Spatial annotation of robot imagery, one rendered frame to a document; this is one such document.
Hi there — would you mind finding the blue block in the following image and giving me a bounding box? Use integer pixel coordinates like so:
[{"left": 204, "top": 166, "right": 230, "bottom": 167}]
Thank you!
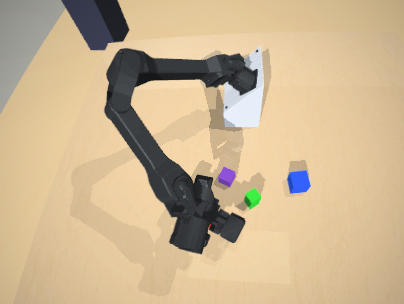
[{"left": 287, "top": 171, "right": 311, "bottom": 194}]

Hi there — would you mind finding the purple block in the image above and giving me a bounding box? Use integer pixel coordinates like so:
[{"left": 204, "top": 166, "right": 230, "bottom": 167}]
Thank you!
[{"left": 218, "top": 167, "right": 236, "bottom": 187}]

